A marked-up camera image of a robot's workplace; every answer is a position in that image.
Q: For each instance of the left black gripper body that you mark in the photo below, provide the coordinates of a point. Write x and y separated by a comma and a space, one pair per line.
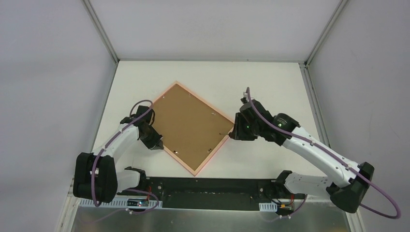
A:
152, 138

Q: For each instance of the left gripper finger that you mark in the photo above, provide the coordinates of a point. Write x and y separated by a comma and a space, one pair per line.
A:
153, 146
159, 145

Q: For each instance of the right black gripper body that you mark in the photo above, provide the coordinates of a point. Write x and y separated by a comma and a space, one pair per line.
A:
239, 127

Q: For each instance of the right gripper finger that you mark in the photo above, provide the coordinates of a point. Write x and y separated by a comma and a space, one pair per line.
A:
237, 136
236, 125

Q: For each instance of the pink photo frame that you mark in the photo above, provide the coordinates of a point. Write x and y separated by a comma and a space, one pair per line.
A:
193, 130

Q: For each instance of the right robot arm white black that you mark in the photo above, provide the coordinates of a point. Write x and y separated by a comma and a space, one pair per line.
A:
341, 183

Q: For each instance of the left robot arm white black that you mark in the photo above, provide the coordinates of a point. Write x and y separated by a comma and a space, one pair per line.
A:
107, 170

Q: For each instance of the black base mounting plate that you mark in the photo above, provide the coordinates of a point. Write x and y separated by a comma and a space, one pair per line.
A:
214, 193

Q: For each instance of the left white cable duct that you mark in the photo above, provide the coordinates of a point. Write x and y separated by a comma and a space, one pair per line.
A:
132, 203

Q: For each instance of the white cable duct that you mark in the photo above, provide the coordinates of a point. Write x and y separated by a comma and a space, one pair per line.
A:
268, 207
132, 203

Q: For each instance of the right white cable duct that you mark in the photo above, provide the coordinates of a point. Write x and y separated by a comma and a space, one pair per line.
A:
268, 207

